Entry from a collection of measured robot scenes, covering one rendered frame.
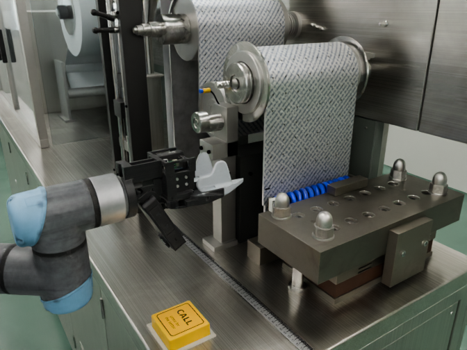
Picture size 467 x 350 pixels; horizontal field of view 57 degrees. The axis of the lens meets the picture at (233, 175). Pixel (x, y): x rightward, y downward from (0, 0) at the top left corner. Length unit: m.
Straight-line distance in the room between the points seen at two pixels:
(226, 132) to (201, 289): 0.30
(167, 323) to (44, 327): 1.60
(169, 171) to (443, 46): 0.57
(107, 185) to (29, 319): 1.75
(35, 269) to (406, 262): 0.62
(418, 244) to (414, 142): 3.02
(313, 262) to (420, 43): 0.49
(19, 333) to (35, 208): 1.69
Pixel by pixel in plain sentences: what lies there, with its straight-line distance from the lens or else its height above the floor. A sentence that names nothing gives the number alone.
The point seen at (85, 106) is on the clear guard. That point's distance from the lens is 1.72.
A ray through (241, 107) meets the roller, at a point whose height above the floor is 1.20.
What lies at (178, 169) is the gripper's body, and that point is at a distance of 0.68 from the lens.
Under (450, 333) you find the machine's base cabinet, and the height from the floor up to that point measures 0.74.
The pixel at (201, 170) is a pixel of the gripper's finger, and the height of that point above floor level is 1.11.
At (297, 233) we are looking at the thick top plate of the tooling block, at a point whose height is 1.03.
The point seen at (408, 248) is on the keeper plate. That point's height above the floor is 0.98.
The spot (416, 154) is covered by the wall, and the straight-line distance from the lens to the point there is 3.86.
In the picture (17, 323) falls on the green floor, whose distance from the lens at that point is 2.35.
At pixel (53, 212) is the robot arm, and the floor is 1.13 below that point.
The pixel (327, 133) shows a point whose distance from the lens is 0.90.
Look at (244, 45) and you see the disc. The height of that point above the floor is 1.32.
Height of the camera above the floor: 1.38
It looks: 22 degrees down
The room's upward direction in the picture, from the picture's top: straight up
